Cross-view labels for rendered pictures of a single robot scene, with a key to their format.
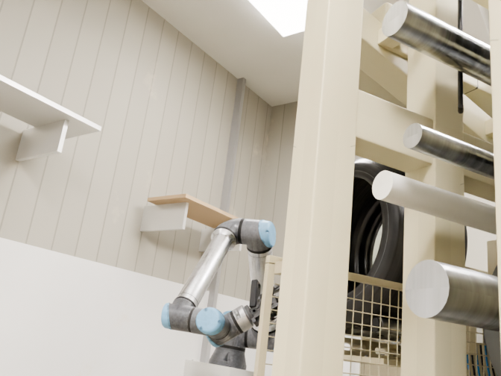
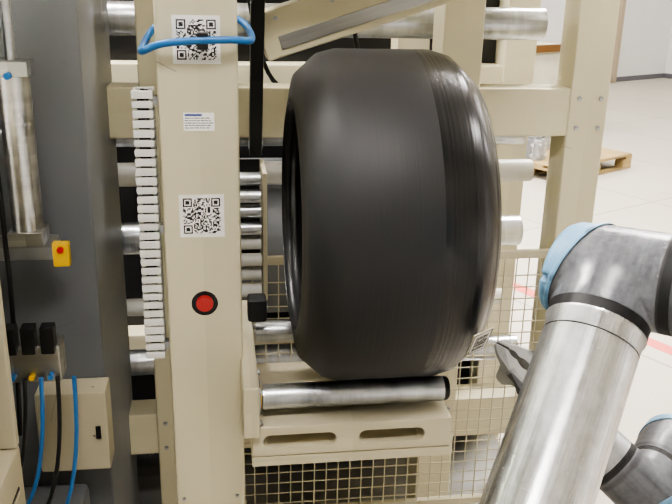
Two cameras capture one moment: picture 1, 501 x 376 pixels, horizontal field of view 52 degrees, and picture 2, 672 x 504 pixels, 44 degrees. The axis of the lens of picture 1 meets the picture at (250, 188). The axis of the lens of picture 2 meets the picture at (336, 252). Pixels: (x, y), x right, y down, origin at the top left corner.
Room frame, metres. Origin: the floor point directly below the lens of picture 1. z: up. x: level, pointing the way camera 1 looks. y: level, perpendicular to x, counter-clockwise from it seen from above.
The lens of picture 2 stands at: (3.19, -0.10, 1.62)
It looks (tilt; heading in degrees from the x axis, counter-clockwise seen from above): 19 degrees down; 198
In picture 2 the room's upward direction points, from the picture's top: 1 degrees clockwise
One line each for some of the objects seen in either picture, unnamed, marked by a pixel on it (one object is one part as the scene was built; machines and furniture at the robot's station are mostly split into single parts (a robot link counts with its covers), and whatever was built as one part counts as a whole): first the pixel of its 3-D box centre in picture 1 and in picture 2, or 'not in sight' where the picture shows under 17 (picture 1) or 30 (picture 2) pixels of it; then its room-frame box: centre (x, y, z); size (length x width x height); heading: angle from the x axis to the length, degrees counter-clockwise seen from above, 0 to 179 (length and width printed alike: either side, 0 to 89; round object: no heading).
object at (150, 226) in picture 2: not in sight; (153, 227); (1.99, -0.81, 1.19); 0.05 x 0.04 x 0.48; 26
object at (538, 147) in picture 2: not in sight; (562, 150); (-4.29, -0.38, 0.16); 1.13 x 0.77 x 0.31; 145
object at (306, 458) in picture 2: (386, 362); (338, 404); (1.80, -0.53, 0.80); 0.37 x 0.36 x 0.02; 26
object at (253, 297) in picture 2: not in sight; (257, 307); (1.77, -0.71, 0.97); 0.05 x 0.04 x 0.05; 26
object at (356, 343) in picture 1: (360, 348); (349, 424); (1.92, -0.46, 0.84); 0.36 x 0.09 x 0.06; 116
